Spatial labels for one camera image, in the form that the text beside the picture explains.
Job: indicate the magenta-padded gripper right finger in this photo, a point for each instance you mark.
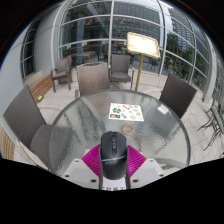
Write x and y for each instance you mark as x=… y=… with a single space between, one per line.
x=146 y=171

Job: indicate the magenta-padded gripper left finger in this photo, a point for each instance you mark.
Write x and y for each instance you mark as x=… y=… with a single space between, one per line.
x=80 y=173

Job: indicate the black computer mouse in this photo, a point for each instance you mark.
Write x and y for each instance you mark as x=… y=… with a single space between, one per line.
x=113 y=156

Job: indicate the colourful picture menu card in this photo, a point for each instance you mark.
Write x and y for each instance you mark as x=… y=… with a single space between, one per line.
x=126 y=112

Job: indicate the golden menu stand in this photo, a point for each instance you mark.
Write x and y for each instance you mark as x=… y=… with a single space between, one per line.
x=143 y=45

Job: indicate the black metal frame chair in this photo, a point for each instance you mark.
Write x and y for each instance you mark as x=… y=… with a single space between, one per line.
x=215 y=118

